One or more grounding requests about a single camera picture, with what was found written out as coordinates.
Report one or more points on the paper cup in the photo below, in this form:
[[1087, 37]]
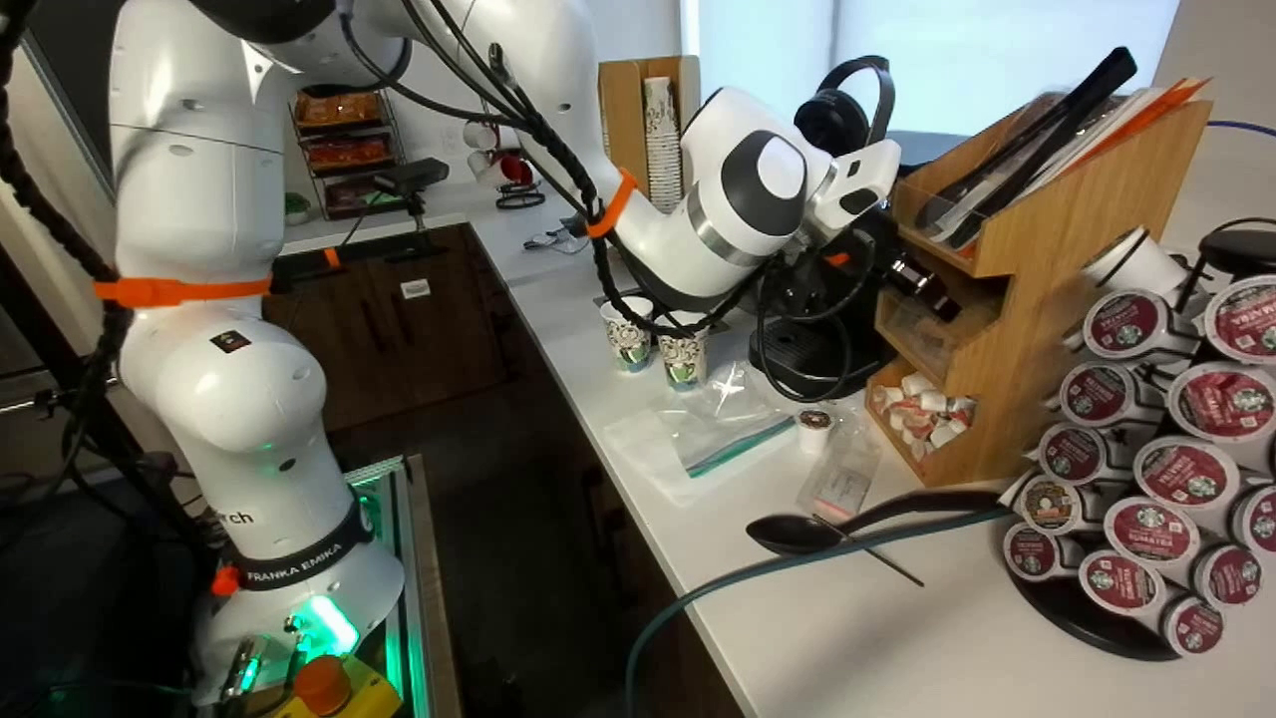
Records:
[[628, 331], [684, 355]]

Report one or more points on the left paper cup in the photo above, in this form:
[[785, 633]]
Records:
[[628, 331]]

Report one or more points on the black coffee machine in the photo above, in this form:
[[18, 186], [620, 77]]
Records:
[[804, 340]]

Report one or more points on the black tongs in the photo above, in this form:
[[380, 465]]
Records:
[[957, 210]]

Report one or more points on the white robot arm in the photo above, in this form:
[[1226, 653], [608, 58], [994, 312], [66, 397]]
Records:
[[198, 95]]

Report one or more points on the dark wooden cabinet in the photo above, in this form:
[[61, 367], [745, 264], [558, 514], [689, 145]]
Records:
[[396, 324]]

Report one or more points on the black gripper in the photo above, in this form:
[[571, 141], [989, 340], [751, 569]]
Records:
[[865, 248]]

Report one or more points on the clear plastic packet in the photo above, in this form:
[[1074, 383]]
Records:
[[838, 474]]

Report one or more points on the background snack shelf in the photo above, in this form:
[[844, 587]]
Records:
[[348, 149]]

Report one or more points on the wooden cupboard organizer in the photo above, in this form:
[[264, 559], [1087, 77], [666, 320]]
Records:
[[1016, 284]]

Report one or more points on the black spoon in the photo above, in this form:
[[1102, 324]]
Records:
[[808, 534]]

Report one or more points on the right paper cup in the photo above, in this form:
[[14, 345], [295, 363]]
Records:
[[684, 355]]

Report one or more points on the wooden cup dispenser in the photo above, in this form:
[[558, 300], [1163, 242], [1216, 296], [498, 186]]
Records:
[[643, 114]]

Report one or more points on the coffee pod carousel rack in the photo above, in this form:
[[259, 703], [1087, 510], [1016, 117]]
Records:
[[1144, 510]]

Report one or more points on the clear zip bag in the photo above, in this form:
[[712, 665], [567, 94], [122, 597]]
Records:
[[720, 423]]

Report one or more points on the single coffee pod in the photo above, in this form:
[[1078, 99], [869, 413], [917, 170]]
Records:
[[816, 430]]

